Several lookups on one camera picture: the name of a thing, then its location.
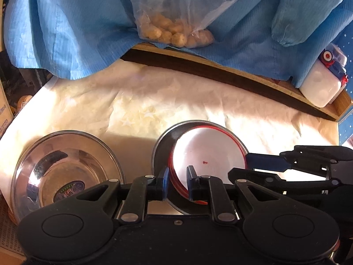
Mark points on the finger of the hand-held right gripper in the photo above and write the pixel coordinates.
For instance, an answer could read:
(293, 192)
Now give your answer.
(262, 179)
(264, 161)

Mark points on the white plastic container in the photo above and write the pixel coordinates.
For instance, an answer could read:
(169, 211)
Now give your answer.
(317, 85)

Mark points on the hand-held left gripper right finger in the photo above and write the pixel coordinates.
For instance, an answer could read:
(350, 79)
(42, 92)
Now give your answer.
(190, 178)

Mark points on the clear plastic bag of nuts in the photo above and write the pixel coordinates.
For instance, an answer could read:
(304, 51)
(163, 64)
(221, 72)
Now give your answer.
(165, 30)

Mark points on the tan round object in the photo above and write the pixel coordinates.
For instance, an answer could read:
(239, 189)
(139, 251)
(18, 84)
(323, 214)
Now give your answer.
(24, 102)

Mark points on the beige perforated board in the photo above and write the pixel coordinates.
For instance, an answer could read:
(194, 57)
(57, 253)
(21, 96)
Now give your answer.
(7, 234)

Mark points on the blue cloth garment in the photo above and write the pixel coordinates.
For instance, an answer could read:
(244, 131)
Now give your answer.
(69, 33)

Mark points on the wooden board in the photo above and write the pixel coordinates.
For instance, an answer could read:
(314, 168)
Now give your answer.
(248, 80)

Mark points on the white red-rimmed bowl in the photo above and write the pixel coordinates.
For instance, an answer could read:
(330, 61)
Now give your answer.
(209, 154)
(178, 190)

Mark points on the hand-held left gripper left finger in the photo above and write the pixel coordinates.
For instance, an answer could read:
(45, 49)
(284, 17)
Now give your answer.
(166, 183)

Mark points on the blue star-patterned sheet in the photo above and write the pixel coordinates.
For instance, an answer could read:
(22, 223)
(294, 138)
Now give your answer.
(347, 116)

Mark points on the steel bowl with sticker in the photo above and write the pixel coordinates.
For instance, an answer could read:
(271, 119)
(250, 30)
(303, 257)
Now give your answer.
(55, 165)

